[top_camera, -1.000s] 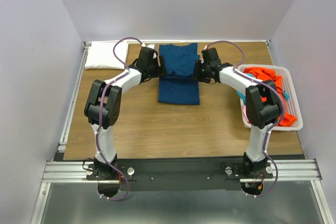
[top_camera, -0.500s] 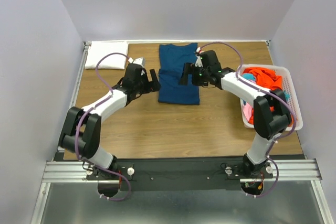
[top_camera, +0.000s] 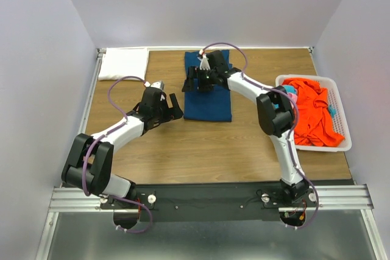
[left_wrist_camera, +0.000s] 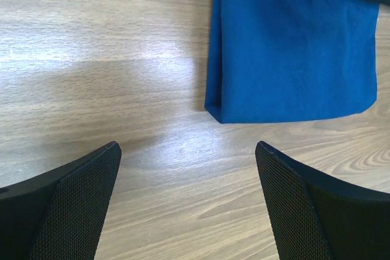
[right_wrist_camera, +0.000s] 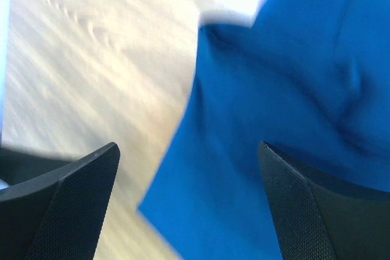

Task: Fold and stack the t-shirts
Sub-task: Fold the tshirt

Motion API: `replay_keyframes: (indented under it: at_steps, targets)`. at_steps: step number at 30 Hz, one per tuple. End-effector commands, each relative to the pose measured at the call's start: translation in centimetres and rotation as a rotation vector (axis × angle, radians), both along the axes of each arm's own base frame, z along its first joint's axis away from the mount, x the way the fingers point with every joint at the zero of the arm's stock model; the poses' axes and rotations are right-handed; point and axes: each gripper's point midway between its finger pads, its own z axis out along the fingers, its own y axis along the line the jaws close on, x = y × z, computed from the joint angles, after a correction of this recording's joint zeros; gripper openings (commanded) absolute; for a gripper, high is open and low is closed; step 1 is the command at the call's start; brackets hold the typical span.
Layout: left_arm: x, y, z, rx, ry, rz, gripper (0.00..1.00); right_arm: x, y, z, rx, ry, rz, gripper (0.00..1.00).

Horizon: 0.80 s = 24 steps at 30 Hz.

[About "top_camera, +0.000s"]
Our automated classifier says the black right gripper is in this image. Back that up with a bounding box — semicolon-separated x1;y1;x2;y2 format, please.
181;66;217;93

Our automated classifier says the navy blue t-shirt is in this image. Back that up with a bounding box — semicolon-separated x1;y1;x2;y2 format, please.
183;50;232;122

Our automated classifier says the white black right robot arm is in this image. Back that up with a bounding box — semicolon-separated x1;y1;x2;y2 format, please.
182;50;310;206

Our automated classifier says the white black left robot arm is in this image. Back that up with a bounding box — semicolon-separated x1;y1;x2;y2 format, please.
61;86;183;208

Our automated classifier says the folded white t-shirt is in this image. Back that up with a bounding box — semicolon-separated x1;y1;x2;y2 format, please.
98;48;149;80

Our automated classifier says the turquoise t-shirt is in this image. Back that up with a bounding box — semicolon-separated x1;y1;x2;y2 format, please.
283;85;337;118

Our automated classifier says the pink t-shirt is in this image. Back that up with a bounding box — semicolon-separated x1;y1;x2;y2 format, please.
288;93;297;103

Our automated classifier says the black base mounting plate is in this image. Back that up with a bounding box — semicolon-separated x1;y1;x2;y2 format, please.
101;181;316;223

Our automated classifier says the orange t-shirt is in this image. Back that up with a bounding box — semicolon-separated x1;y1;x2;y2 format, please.
283;77;344;147

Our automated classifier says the white plastic laundry basket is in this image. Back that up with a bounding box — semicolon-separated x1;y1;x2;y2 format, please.
275;74;352;152

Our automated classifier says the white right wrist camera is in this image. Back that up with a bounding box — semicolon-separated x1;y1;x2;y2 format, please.
197;49;210;71

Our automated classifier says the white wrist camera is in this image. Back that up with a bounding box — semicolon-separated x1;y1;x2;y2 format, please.
144;80;165;91
197;49;210;71

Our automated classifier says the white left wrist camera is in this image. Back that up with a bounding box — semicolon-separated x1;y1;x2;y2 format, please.
144;80;165;91

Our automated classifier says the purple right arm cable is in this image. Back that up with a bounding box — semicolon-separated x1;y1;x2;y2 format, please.
199;41;320;230

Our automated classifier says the aluminium frame rail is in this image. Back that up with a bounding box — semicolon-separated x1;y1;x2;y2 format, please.
35;47;106;260

